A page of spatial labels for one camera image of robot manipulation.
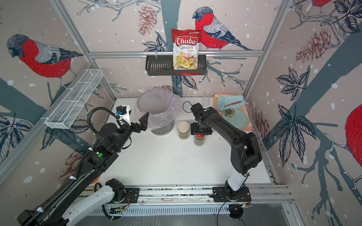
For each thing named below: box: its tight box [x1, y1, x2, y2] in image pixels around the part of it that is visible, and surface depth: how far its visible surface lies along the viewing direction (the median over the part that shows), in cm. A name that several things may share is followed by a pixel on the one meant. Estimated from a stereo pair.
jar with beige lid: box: [177, 121, 190, 140], surface depth 92 cm
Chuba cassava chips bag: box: [171, 28, 202, 70], surface depth 87 cm
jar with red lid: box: [193, 132, 206, 146], surface depth 90 cm
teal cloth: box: [216, 95, 246, 111], surface depth 120 cm
